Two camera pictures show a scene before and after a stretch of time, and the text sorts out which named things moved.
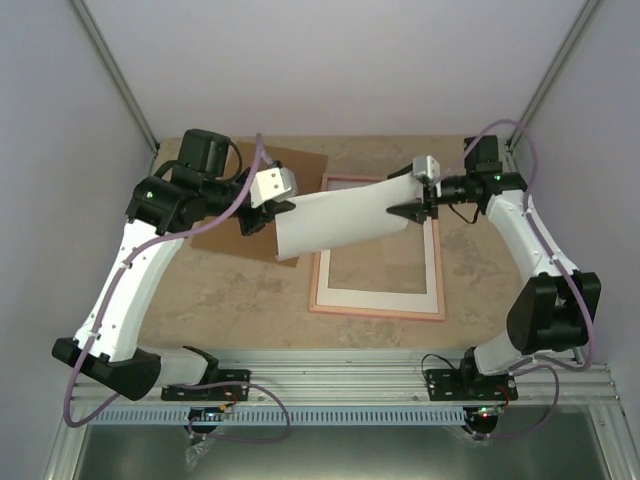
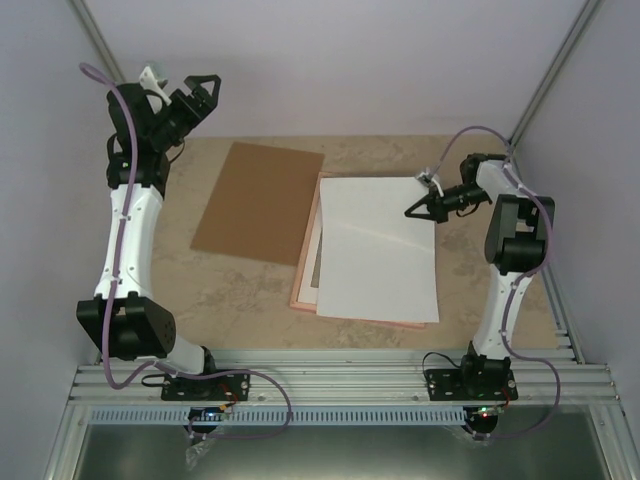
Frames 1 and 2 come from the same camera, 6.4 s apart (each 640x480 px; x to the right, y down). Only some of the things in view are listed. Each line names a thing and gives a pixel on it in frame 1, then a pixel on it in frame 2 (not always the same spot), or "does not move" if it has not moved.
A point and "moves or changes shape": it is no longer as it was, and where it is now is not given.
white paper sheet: [344, 214] moves or changes shape
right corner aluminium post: [588, 9] does not move
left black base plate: [238, 392] does not move
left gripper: [264, 215] -> [194, 113]
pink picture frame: [375, 312] -> [306, 248]
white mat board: [374, 300] -> [308, 294]
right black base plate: [469, 384] does not move
